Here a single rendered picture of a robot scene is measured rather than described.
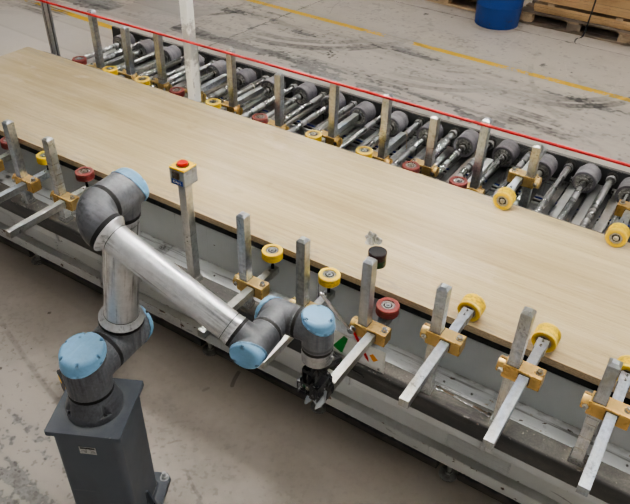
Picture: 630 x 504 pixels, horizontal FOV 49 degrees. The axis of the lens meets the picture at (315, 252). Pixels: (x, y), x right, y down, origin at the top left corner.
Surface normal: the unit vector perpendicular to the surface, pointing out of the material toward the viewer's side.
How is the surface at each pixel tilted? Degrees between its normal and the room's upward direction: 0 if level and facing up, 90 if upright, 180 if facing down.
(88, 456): 90
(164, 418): 0
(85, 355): 5
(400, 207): 0
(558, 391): 90
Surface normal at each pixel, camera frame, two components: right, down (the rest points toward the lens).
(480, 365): -0.54, 0.50
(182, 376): 0.02, -0.80
